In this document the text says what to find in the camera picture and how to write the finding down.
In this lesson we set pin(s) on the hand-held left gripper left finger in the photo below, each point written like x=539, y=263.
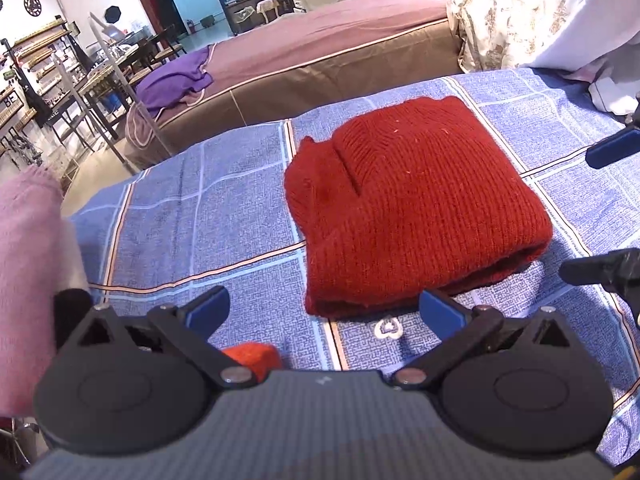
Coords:
x=207, y=310

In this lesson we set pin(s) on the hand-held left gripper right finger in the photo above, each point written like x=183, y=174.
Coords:
x=439, y=314

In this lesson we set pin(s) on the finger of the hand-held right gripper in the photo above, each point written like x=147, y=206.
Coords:
x=617, y=147
x=600, y=270

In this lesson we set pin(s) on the red knit cardigan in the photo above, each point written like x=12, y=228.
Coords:
x=410, y=200

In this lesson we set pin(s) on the orange fuzzy cloth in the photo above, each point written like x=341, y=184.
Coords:
x=255, y=357

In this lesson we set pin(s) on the blue checked bedsheet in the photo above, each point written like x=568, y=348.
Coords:
x=200, y=220

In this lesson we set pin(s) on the floral blanket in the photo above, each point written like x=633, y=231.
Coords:
x=510, y=15

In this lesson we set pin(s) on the pink fuzzy cloth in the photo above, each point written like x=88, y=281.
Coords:
x=30, y=270

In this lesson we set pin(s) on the purple cloth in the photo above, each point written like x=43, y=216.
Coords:
x=170, y=77

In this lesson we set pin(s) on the small table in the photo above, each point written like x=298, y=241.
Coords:
x=100, y=85

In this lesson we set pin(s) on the dark chair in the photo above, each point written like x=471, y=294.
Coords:
x=167, y=45

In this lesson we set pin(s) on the brown bed mattress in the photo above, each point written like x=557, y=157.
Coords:
x=325, y=45

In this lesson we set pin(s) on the dark cabinet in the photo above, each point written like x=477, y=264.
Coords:
x=240, y=10

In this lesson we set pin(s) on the wooden shelf rack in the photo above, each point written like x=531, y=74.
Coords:
x=35, y=55

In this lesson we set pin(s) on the black studio umbrella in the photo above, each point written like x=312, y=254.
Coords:
x=114, y=14

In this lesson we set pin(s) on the round wall clock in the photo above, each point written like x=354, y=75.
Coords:
x=32, y=4

